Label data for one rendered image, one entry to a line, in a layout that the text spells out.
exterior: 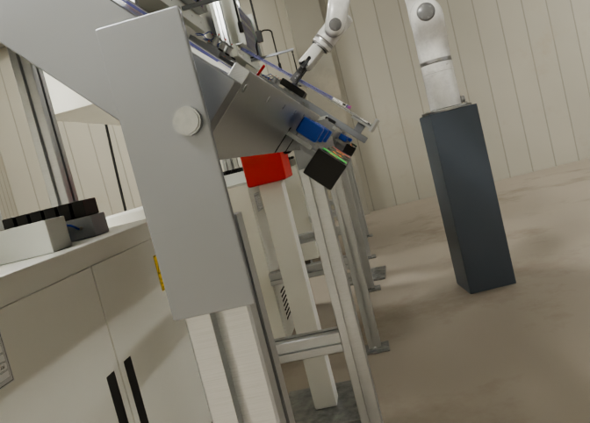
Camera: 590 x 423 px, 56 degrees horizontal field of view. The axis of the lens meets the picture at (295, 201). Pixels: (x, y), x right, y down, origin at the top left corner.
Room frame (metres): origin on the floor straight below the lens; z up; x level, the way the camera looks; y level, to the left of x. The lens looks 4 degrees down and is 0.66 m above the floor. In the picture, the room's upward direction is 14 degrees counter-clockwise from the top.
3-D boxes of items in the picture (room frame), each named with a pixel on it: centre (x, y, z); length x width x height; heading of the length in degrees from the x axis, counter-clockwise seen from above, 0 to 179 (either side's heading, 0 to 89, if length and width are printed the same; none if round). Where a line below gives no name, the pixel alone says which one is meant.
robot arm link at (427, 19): (2.14, -0.65, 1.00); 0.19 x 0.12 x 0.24; 166
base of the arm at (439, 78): (2.18, -0.66, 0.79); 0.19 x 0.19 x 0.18
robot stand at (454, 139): (2.18, -0.66, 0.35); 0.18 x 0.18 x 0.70; 89
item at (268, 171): (1.45, 0.05, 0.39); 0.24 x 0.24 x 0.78; 82
